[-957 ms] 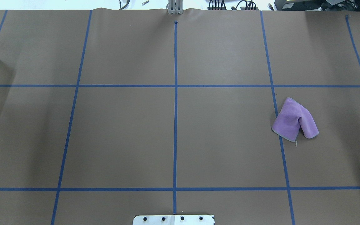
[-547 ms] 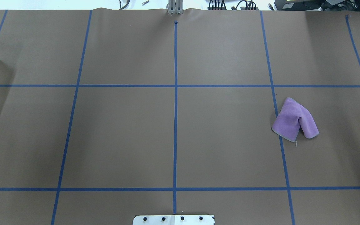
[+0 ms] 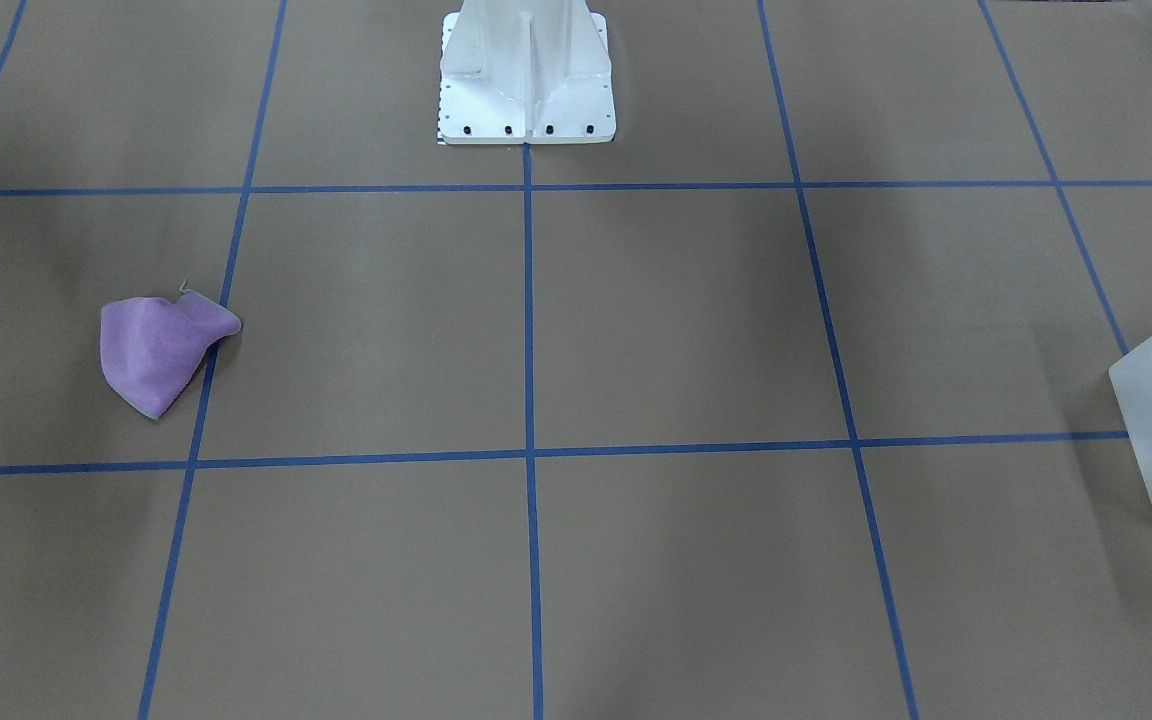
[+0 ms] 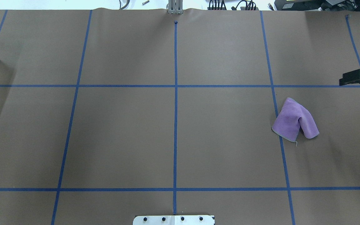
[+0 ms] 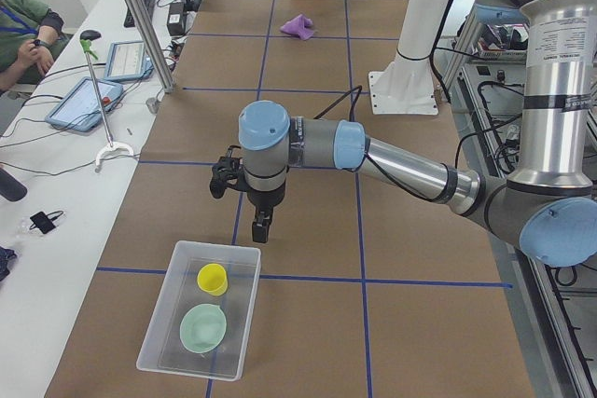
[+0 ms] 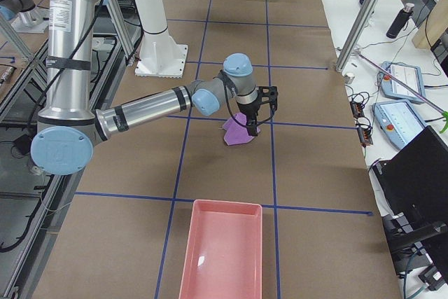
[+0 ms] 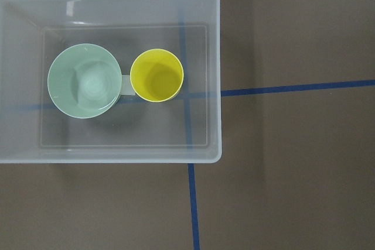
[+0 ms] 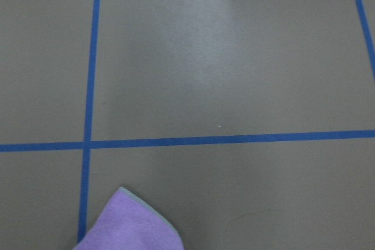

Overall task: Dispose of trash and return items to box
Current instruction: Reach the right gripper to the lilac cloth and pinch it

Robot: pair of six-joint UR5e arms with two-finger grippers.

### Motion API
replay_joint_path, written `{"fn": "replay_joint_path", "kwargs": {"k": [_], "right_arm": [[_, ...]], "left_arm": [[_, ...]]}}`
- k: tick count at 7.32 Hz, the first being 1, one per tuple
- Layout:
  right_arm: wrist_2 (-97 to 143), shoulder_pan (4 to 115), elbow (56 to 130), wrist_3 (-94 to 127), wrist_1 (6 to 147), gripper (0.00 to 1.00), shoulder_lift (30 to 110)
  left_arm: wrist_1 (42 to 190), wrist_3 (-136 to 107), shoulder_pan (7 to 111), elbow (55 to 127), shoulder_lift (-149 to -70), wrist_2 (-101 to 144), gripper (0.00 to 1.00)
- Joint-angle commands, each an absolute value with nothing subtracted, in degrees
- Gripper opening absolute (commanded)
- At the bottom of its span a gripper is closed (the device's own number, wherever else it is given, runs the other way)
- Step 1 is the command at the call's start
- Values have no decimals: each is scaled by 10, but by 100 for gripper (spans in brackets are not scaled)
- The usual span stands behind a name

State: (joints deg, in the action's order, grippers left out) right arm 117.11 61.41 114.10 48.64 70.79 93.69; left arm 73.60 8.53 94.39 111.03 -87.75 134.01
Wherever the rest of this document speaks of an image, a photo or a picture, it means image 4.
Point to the purple microfiber cloth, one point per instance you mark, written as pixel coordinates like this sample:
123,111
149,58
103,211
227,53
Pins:
292,119

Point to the black power strip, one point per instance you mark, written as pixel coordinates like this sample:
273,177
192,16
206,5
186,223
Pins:
239,5

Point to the black monitor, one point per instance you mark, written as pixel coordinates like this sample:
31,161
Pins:
324,5

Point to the aluminium frame post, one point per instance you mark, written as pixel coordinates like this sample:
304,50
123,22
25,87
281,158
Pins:
175,7

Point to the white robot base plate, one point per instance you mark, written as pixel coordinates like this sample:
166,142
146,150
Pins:
174,220

